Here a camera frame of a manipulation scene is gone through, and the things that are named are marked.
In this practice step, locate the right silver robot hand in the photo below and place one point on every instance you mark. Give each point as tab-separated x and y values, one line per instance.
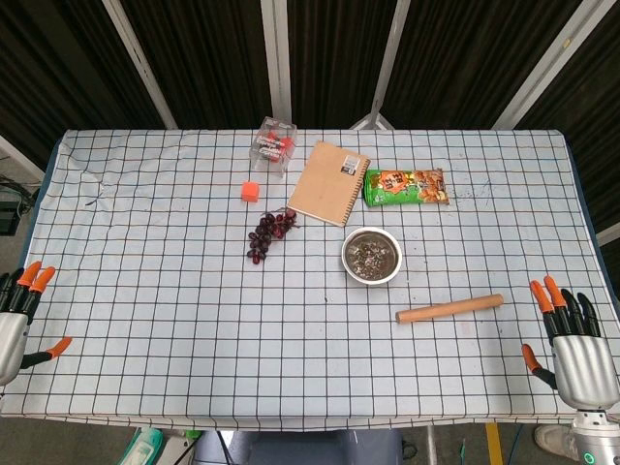
581	368

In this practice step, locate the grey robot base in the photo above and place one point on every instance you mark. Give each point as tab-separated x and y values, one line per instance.
300	450

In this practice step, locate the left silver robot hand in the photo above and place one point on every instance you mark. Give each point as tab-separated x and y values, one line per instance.
13	339

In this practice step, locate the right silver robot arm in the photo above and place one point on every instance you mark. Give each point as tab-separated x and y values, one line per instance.
588	436

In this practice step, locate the white grid tablecloth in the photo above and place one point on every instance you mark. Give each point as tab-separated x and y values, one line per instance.
145	290

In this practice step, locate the white frame post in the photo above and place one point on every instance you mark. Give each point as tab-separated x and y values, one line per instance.
547	68
276	63
19	157
387	63
610	235
140	68

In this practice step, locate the stainless steel bowl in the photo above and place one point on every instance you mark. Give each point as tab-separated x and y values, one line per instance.
395	271

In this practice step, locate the brown spiral notebook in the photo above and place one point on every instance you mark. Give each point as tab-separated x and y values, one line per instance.
324	184

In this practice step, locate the green snack bag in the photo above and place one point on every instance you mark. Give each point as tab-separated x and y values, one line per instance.
407	189

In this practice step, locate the wooden stick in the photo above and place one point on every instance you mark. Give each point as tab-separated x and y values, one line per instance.
450	308

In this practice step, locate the grey sneaker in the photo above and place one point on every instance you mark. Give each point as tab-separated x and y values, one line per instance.
552	441

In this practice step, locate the green white package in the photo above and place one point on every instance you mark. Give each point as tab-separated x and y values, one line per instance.
143	448

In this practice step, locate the orange cube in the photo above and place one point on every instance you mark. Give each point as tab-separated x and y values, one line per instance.
250	191

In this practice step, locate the dark red grape bunch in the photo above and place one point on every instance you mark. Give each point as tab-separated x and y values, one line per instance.
269	230

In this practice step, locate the clear plastic box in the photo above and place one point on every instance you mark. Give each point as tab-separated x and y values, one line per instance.
271	145

